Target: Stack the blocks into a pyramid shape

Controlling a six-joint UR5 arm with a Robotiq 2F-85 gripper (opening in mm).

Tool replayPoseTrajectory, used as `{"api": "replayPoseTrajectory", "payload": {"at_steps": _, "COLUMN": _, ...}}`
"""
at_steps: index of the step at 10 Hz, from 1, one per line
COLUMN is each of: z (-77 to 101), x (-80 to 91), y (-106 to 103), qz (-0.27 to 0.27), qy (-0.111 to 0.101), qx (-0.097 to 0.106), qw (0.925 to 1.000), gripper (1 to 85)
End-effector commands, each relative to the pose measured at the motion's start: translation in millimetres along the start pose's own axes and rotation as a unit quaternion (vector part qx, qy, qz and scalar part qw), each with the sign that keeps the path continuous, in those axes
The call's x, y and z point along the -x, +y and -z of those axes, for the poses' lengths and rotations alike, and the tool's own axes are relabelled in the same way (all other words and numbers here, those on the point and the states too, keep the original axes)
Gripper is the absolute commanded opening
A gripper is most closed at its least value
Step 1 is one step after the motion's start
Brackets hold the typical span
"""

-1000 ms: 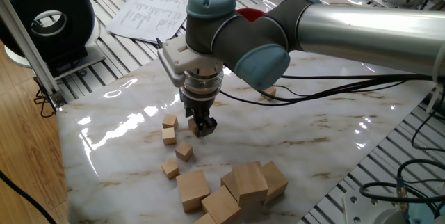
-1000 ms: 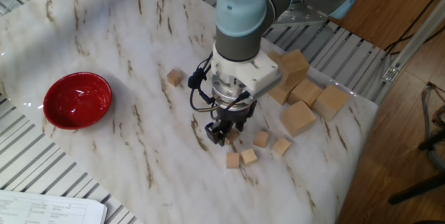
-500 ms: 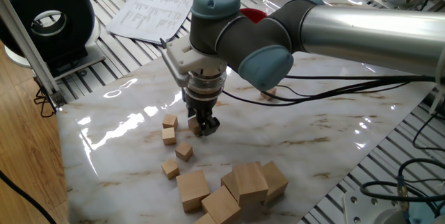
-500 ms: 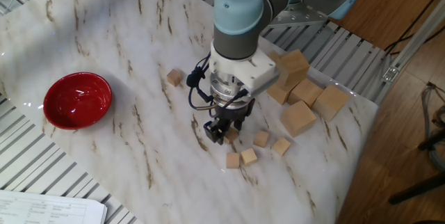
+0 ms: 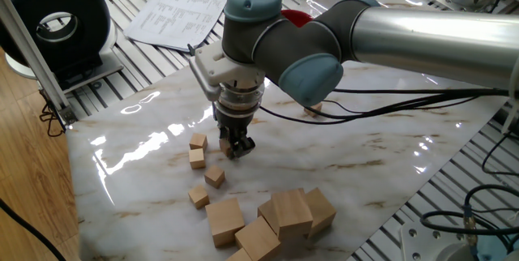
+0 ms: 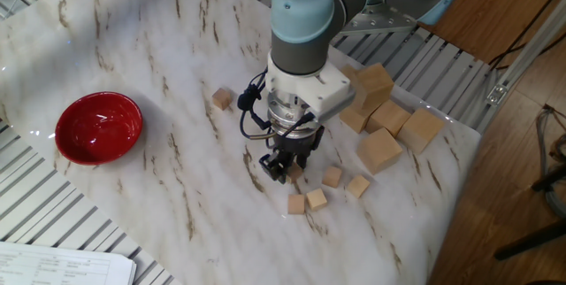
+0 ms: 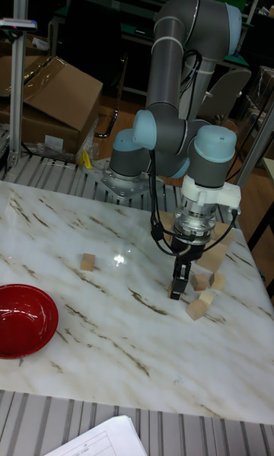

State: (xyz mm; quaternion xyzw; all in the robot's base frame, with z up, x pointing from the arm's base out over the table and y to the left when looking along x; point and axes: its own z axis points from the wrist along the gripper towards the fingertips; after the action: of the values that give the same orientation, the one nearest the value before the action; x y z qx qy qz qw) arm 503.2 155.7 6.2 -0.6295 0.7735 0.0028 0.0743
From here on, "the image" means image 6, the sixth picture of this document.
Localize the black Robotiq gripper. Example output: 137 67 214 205
258 125 326 185

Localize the red bowl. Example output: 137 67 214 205
54 91 144 166

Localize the small wooden cube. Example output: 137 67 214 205
346 174 371 199
321 166 344 189
305 188 329 212
285 163 305 185
211 87 233 112
287 193 306 215

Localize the black floor cable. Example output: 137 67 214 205
488 0 566 72

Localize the grey cable bundle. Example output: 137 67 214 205
535 104 566 219

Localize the large wooden cube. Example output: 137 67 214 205
351 62 395 112
364 100 411 140
339 64 360 87
356 127 404 175
395 107 446 156
339 103 377 135

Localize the black chair base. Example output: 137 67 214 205
493 165 566 262

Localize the aluminium frame profile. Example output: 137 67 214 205
476 0 566 135

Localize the white marble pattern board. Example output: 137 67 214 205
0 0 482 285

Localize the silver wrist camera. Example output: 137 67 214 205
316 94 357 125

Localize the white printed paper stack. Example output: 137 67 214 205
0 241 137 285

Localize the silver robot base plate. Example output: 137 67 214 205
338 4 419 36

